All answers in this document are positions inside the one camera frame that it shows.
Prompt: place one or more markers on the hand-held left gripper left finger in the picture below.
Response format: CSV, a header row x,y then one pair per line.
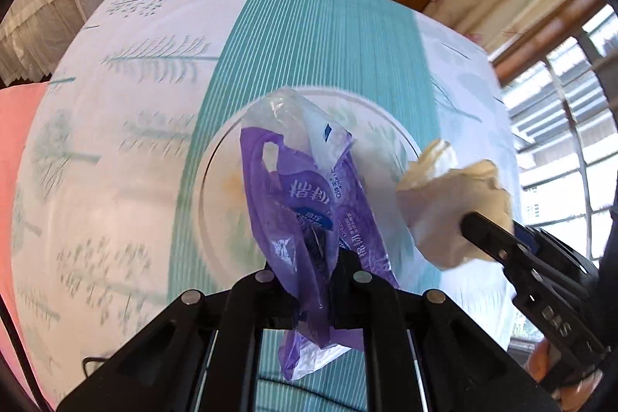
x,y
260,296

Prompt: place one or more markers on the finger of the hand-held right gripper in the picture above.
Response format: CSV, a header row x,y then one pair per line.
x,y
526,238
487,236

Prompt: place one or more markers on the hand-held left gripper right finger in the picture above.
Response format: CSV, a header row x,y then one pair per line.
x,y
367,301

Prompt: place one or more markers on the white paper bag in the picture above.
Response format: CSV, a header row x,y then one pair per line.
x,y
434,209

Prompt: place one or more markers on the purple plastic bag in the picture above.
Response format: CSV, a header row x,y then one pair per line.
x,y
299,199

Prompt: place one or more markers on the person's right hand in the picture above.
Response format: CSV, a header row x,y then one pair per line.
x,y
538,363

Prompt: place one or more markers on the metal window grille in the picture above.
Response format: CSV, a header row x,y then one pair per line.
x,y
588,180

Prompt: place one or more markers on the leaf print teal striped tablecloth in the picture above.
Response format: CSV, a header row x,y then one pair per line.
x,y
120,151

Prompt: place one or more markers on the pink blanket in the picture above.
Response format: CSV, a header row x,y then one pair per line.
x,y
14,141

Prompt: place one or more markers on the wooden window frame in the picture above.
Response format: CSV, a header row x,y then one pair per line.
x,y
540,40

